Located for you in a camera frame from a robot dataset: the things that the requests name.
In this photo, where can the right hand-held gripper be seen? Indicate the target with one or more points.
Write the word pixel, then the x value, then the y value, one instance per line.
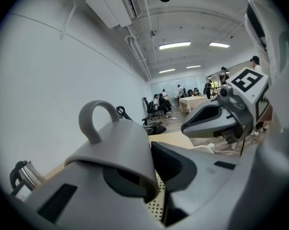
pixel 248 92

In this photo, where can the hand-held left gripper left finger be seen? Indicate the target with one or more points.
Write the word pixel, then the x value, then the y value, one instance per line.
pixel 87 200

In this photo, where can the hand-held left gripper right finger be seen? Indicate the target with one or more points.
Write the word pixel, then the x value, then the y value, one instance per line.
pixel 206 188

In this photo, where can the cream perforated basket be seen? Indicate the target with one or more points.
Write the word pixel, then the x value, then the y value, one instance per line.
pixel 156 205

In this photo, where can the white power strip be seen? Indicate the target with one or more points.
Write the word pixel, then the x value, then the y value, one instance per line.
pixel 205 148

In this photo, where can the table with cream cloth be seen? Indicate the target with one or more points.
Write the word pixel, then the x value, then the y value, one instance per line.
pixel 191 103

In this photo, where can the black office chair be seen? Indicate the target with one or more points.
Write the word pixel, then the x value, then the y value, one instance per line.
pixel 149 106
pixel 156 128

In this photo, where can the long ceiling light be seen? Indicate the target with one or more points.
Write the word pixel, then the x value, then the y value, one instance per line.
pixel 166 71
pixel 193 66
pixel 174 45
pixel 219 44

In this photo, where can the stainless steel kettle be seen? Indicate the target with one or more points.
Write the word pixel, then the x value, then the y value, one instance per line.
pixel 27 175

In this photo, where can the white ceiling pipes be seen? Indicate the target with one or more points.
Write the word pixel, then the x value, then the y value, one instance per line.
pixel 138 54

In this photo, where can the white ceiling air conditioner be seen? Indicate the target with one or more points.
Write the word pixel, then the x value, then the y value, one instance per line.
pixel 113 5

